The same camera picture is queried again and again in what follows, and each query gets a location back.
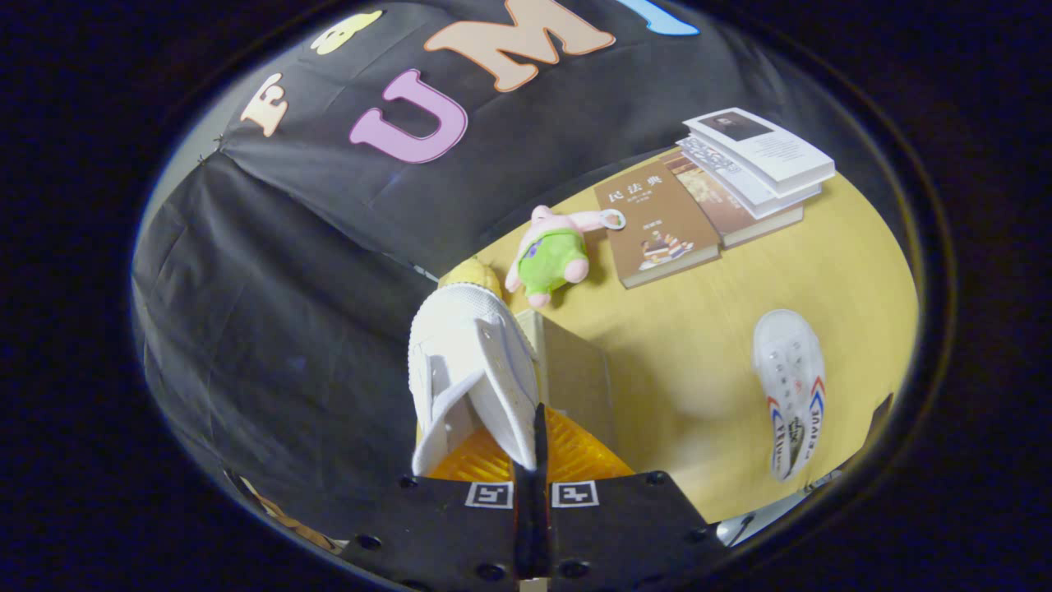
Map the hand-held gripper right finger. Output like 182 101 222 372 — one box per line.
533 403 728 592

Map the beige fabric storage box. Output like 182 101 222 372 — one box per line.
514 308 617 449

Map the white book with patterned cover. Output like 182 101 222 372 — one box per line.
676 136 823 221

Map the white canvas shoe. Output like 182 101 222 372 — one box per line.
408 282 543 478
752 308 827 482

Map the white book with dark photo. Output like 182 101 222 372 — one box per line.
682 107 837 198

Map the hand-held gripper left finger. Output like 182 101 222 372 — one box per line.
341 423 533 592

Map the yellow plush toy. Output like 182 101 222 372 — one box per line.
440 257 502 301

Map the brown book with photo cover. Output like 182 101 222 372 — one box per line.
662 148 805 249

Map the green and pink plush toy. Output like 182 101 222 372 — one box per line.
504 206 625 309

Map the brown book with cake picture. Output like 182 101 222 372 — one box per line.
593 159 722 290

